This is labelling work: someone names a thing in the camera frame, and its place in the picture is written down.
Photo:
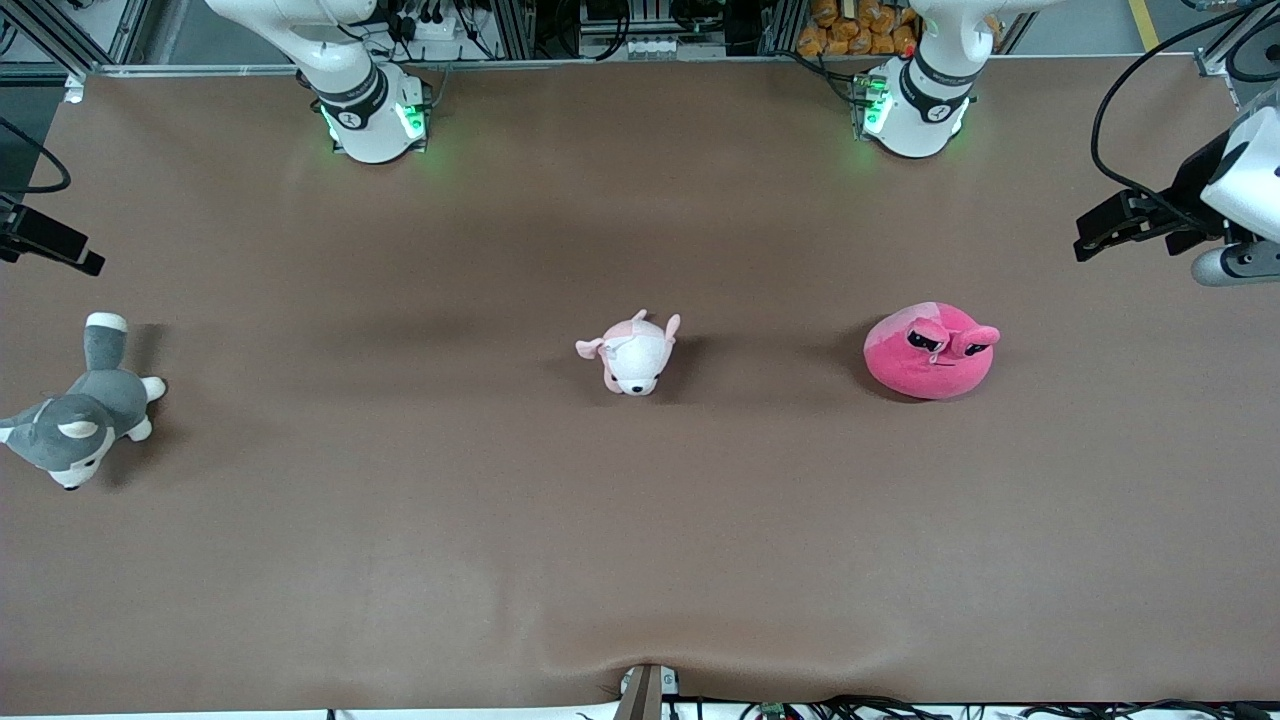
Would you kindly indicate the brown table cover mat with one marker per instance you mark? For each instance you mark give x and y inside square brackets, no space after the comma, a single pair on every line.
[640,550]

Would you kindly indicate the pile of orange items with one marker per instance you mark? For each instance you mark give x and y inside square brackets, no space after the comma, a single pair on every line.
[850,30]

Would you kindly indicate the metal table edge bracket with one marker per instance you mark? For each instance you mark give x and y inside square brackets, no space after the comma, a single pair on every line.
[645,692]

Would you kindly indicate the aluminium frame rail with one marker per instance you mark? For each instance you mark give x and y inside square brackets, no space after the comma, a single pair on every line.
[600,64]

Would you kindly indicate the round hot pink plush toy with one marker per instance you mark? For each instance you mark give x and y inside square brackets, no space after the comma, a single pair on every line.
[920,370]

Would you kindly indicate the light pink puppy plush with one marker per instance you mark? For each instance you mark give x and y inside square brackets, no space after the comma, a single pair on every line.
[640,355]

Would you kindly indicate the aluminium corner profile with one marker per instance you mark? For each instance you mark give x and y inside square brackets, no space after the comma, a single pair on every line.
[1225,55]

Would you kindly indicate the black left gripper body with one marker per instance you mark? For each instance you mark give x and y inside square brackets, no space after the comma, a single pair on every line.
[1193,184]

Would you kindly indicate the white terminal block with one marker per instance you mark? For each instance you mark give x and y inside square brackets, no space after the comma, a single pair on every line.
[657,45]

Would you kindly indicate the white power strip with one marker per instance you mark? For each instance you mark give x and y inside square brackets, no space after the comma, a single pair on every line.
[432,27]

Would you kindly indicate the grey husky plush toy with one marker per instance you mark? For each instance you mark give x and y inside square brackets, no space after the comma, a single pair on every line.
[100,400]

